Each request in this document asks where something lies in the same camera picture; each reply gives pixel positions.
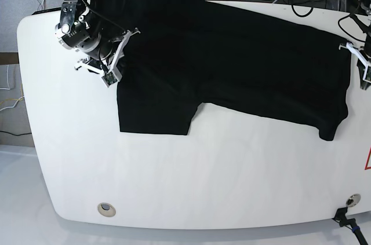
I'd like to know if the right table grommet hole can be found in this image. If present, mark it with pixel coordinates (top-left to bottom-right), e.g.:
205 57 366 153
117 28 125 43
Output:
346 193 361 207

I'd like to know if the red warning triangle sticker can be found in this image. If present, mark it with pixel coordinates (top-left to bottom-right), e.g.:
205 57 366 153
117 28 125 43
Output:
365 149 371 170

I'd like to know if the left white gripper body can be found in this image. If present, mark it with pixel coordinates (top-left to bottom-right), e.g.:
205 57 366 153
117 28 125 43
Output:
339 42 370 80

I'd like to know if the black clamp with cable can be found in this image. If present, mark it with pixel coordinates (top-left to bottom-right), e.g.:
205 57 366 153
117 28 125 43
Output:
333 207 368 245

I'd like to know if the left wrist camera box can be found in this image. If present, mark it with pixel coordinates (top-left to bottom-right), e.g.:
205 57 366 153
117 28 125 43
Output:
361 67 371 90

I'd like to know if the black T-shirt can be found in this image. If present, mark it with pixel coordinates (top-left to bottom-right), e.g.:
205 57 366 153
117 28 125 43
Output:
97 0 351 141

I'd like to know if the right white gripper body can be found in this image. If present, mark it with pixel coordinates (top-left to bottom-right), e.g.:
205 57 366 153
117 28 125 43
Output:
74 28 141 78

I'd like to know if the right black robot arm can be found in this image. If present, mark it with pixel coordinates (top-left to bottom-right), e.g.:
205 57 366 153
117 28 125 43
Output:
55 0 140 86

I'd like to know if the table grommet hole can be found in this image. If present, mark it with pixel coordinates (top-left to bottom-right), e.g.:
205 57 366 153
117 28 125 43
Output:
97 203 116 218
346 193 361 207

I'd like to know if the left table grommet hole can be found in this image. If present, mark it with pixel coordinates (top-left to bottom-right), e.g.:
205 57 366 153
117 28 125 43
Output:
97 203 116 218

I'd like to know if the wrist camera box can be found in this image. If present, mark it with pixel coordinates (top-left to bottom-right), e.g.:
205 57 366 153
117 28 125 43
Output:
361 67 371 90
101 71 122 87

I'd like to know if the yellow cable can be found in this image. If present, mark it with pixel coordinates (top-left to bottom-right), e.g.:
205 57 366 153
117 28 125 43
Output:
0 82 24 107

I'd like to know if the white cable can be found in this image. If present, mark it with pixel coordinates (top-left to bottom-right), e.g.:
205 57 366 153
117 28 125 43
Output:
0 64 23 111

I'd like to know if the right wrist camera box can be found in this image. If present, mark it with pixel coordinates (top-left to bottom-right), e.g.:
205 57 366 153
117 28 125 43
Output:
101 71 122 87

